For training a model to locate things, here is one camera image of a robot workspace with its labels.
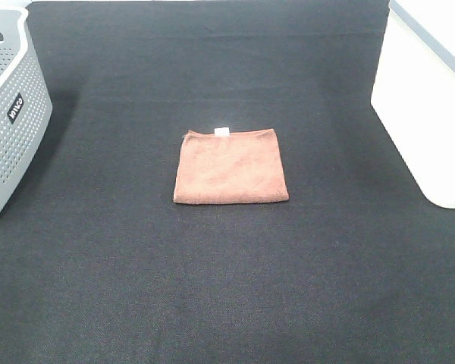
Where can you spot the black table mat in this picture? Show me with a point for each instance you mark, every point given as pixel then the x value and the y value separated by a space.
pixel 99 265

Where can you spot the white plastic storage bin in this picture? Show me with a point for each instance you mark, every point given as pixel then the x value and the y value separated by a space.
pixel 414 93

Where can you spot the grey perforated laundry basket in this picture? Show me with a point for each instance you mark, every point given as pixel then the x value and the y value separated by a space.
pixel 25 104

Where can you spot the orange-brown towel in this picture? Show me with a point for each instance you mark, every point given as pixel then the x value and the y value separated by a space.
pixel 241 168

